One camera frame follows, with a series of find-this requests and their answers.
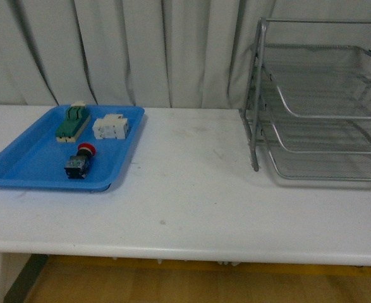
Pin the silver mesh three-tier rack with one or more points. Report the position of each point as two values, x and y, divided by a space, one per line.
308 98

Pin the red emergency stop button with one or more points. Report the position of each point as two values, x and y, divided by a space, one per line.
78 165

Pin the white curtain backdrop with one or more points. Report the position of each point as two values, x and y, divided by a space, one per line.
186 54

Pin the blue plastic tray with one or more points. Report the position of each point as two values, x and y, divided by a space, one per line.
36 160

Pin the white circuit breaker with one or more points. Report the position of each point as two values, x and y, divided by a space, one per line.
111 126

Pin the green knife switch block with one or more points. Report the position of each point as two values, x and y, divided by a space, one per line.
77 117

